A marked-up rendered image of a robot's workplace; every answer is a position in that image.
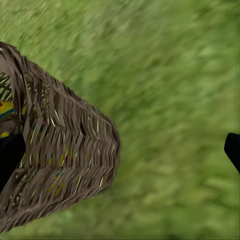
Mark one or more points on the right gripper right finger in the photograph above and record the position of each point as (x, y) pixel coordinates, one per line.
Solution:
(232, 149)

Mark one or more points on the wicker basket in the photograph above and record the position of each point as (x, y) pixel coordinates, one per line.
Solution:
(67, 119)

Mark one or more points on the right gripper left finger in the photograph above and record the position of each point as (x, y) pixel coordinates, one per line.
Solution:
(12, 151)

